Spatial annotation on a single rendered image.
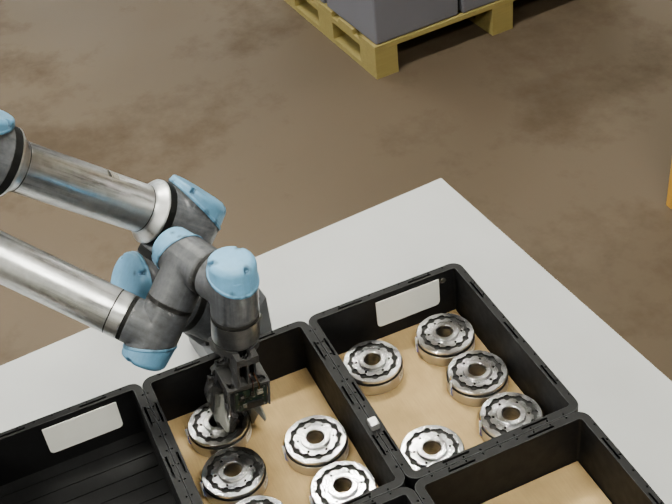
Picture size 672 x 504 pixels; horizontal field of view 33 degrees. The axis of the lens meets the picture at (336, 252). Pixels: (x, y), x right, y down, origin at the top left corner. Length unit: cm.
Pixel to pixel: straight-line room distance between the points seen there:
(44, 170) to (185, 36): 298
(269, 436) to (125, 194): 47
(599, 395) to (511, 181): 172
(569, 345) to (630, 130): 189
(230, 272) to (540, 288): 86
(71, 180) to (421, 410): 69
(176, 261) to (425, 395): 50
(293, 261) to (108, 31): 267
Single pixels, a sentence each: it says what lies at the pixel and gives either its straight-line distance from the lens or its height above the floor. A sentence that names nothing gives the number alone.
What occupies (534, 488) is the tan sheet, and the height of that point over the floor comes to 83.
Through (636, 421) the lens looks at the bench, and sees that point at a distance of 207.
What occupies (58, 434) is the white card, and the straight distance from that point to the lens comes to 190.
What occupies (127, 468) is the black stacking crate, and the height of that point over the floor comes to 83.
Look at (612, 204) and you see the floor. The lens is 365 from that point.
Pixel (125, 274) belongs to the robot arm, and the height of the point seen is 99.
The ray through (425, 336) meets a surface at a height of 86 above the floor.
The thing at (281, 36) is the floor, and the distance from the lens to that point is 465.
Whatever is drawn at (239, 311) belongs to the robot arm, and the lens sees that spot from 167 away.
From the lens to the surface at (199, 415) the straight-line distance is 191.
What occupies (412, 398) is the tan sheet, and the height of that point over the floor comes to 83.
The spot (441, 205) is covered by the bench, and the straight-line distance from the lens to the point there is 251.
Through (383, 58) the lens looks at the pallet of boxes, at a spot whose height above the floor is 8.
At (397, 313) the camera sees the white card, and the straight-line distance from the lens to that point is 200.
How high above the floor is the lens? 226
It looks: 40 degrees down
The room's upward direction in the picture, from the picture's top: 7 degrees counter-clockwise
